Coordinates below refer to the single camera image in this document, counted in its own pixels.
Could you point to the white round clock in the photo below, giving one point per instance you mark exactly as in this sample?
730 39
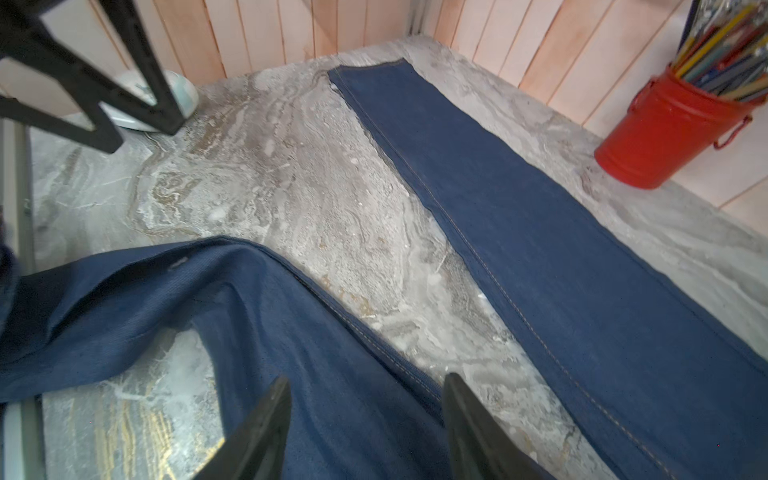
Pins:
184 92

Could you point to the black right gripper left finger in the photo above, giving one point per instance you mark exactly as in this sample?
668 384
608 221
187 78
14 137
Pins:
256 449

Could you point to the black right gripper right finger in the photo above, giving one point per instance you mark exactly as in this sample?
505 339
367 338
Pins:
479 447

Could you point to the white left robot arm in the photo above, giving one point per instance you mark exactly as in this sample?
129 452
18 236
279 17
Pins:
25 39

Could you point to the dark blue denim trousers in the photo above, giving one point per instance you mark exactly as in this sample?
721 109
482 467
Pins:
277 158

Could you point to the red metal pencil bucket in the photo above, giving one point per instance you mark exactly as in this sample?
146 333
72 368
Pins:
668 123

